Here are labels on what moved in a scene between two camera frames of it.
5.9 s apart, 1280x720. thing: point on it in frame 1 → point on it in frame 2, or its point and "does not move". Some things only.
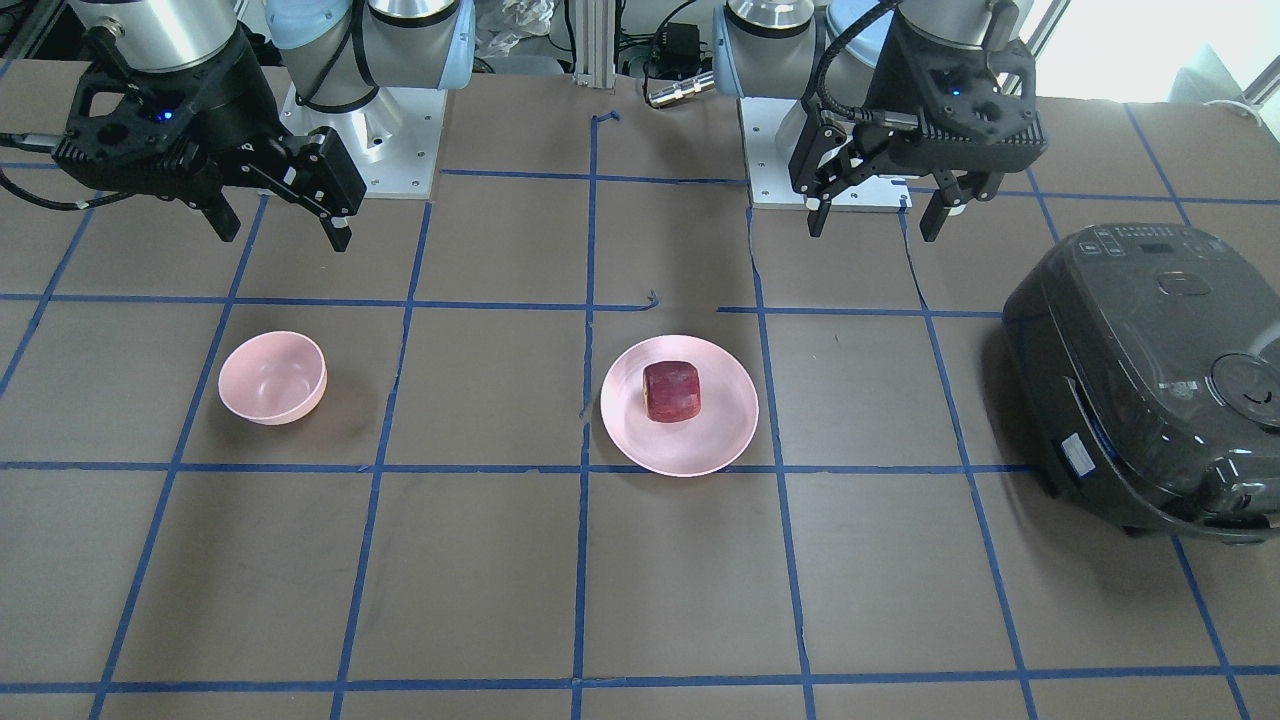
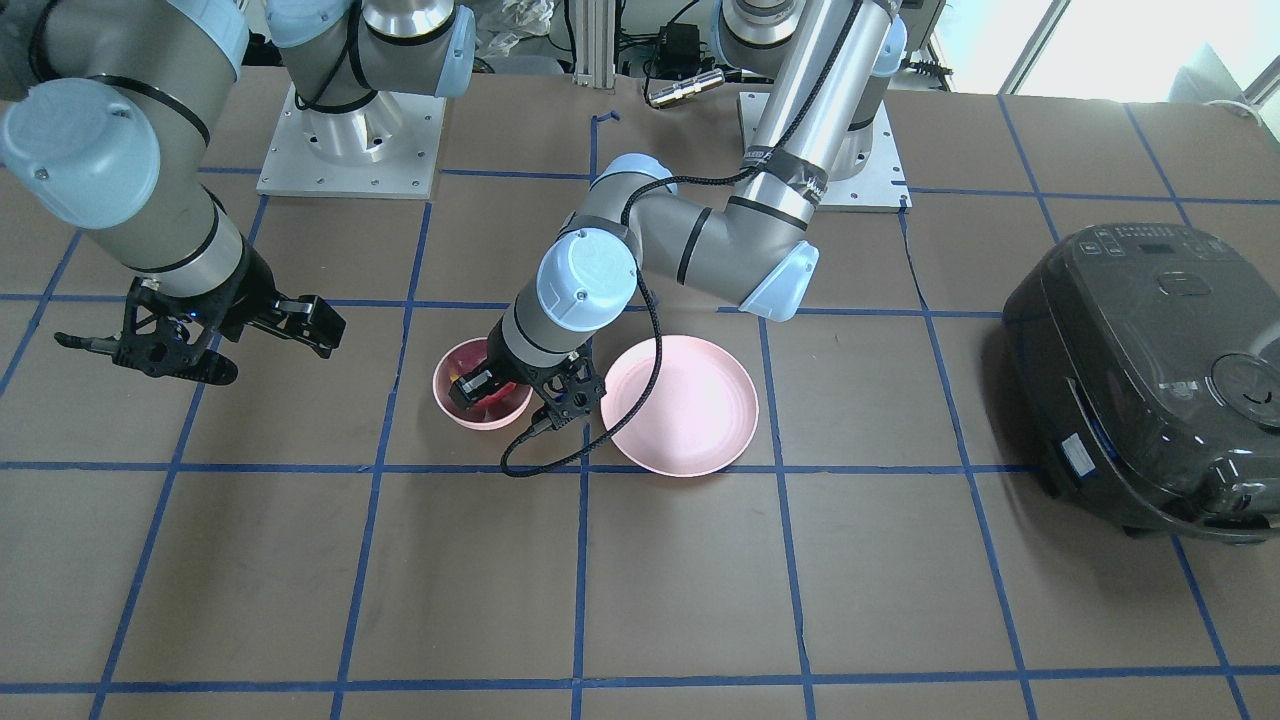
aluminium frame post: (595, 43) does not move
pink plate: (691, 446) does not move
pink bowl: (273, 378) → (465, 356)
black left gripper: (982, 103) → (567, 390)
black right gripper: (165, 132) → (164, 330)
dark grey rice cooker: (1144, 361) does not move
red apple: (672, 391) → (494, 397)
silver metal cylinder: (683, 89) does not move
